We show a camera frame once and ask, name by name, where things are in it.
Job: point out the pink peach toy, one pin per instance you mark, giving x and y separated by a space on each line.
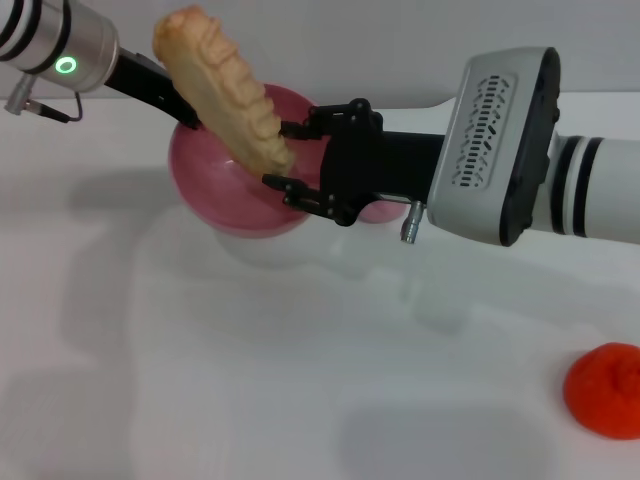
382 212

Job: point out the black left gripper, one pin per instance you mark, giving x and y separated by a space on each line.
145 82

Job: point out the right wrist camera housing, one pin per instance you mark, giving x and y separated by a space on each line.
495 145

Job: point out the orange striped long bread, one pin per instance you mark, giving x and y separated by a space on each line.
225 95

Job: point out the red orange round toy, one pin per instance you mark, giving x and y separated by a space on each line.
605 395

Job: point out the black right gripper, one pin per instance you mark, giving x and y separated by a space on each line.
380 160

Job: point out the pink plastic bowl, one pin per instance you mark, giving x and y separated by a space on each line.
215 200

